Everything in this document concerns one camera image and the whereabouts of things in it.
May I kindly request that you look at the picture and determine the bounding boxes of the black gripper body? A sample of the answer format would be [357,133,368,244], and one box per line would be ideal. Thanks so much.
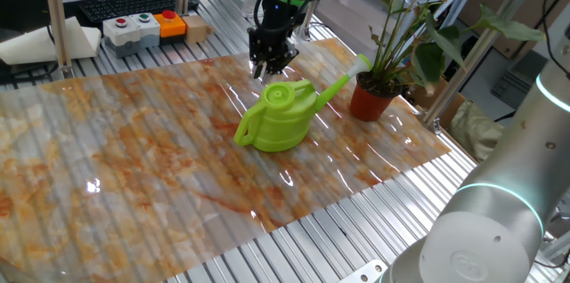
[247,0,308,74]

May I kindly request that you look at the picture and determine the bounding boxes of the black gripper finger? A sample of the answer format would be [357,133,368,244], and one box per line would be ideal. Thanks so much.
[263,47,300,85]
[248,53,269,81]

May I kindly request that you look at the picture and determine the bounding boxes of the green plastic watering can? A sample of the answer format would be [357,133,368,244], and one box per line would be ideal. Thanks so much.
[233,53,373,154]

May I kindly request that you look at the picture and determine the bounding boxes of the green plant in terracotta pot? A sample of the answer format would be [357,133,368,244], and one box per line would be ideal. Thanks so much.
[349,0,548,123]

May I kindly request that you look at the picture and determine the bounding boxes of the small wooden block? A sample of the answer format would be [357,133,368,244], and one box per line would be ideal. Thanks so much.
[182,14,209,44]

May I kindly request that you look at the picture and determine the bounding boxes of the white foam packing block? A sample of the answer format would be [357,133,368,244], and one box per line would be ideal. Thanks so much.
[314,0,389,55]

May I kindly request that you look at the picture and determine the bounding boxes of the orange emergency stop box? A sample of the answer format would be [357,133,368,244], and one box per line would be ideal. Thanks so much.
[154,9,187,46]

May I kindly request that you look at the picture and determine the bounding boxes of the grey box with green button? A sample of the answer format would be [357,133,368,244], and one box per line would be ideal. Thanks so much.
[128,12,161,49]

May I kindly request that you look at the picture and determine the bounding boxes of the black keyboard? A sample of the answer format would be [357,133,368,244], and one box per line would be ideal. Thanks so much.
[78,0,200,25]

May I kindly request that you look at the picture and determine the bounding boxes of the grey box with red button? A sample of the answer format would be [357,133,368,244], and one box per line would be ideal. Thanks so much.
[102,15,142,59]

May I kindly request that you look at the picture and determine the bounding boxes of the orange marble pattern mat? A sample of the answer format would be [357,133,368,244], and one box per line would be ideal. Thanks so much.
[0,37,452,283]

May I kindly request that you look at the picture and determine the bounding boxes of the brown cardboard box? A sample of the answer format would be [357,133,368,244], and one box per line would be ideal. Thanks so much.
[403,77,467,131]

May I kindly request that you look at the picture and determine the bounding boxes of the beige fabric bag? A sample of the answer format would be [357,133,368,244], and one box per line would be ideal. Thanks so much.
[448,100,507,164]

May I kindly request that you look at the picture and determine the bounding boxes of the white folded paper cone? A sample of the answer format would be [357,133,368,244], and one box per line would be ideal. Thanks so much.
[0,16,102,66]

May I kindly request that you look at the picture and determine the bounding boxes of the black tripod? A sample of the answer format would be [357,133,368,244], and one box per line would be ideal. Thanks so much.
[493,110,517,124]

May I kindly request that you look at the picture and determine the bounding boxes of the brown board panel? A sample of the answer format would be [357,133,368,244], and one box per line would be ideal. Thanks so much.
[458,0,570,60]

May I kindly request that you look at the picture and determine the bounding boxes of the dark grey plastic crate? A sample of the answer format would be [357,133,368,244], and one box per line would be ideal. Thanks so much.
[490,49,550,110]

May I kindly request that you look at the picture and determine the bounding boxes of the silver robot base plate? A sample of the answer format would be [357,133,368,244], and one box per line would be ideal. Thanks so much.
[338,258,389,283]

